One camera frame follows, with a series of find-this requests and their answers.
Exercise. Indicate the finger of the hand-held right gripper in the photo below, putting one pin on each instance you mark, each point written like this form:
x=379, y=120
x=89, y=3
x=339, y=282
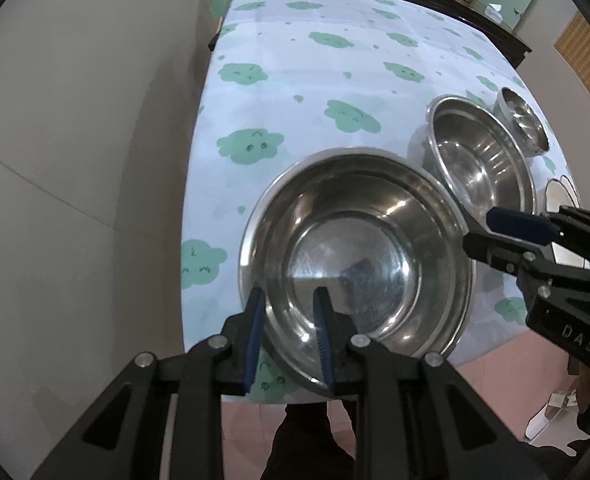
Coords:
x=500, y=252
x=520, y=224

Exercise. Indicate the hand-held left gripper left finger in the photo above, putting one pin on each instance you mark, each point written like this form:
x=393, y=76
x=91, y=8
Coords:
x=252, y=340

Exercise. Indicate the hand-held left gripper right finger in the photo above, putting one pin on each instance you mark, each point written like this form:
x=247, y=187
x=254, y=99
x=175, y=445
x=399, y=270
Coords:
x=323, y=340

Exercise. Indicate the medium stainless steel bowl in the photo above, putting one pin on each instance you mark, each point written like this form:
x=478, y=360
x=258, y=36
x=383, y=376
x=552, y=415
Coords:
x=475, y=160

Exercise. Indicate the small stainless steel bowl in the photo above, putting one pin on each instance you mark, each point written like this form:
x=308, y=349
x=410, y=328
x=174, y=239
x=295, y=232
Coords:
x=522, y=120

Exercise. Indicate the large stainless steel bowl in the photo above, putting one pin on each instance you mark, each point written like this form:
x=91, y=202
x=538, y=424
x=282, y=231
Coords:
x=375, y=240

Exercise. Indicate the white enamel bowl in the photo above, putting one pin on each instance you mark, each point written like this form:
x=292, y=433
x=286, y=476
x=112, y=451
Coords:
x=557, y=195

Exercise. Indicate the person's dark trousers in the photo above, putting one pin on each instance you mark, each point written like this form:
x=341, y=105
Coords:
x=300, y=445

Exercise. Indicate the white tissue box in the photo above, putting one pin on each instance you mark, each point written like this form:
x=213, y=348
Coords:
x=493, y=10

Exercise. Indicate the cloud print tablecloth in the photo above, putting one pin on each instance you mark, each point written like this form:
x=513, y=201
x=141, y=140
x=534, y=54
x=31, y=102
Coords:
x=300, y=85

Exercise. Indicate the bamboo wall blind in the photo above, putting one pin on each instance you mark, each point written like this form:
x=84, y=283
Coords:
x=587, y=65

